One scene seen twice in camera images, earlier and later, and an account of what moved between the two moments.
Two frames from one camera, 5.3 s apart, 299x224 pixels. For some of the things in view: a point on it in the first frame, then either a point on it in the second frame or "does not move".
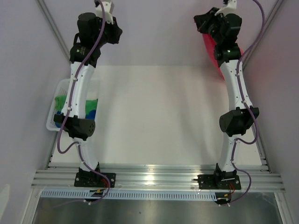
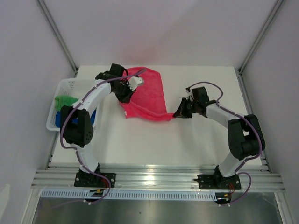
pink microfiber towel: [209, 42] -> [148, 101]
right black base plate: [222, 182] does not move
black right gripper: [202, 20] -> [181, 112]
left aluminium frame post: [42, 5] does not move
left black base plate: [94, 179] does not move
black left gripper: [116, 31] -> [126, 99]
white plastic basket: [61, 89] does not move
